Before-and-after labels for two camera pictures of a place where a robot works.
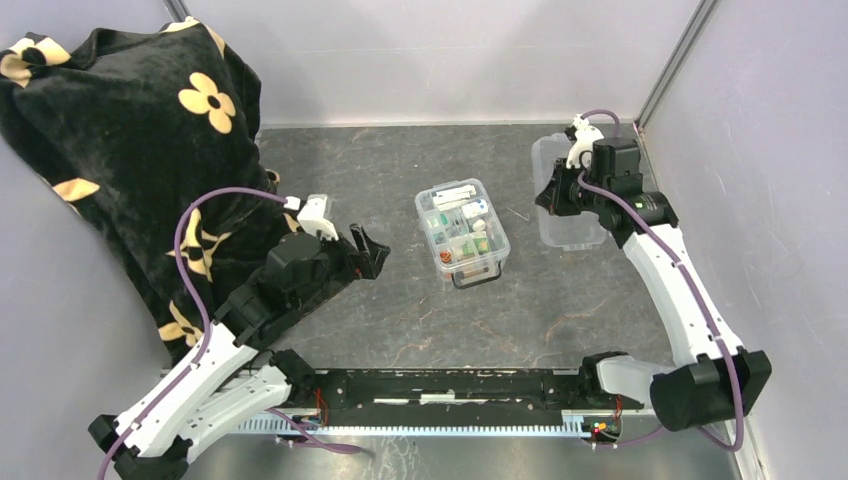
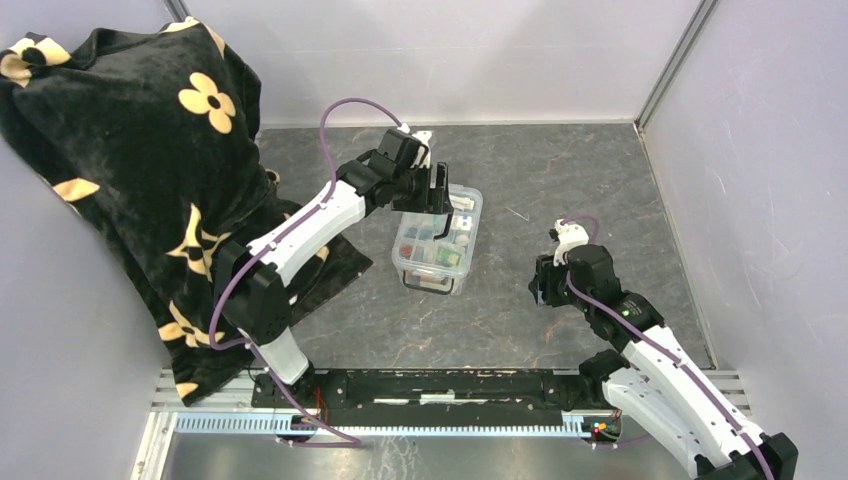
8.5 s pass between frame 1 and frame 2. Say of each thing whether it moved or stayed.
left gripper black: moved
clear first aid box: moved
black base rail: stayed
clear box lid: moved
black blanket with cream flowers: stayed
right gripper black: moved
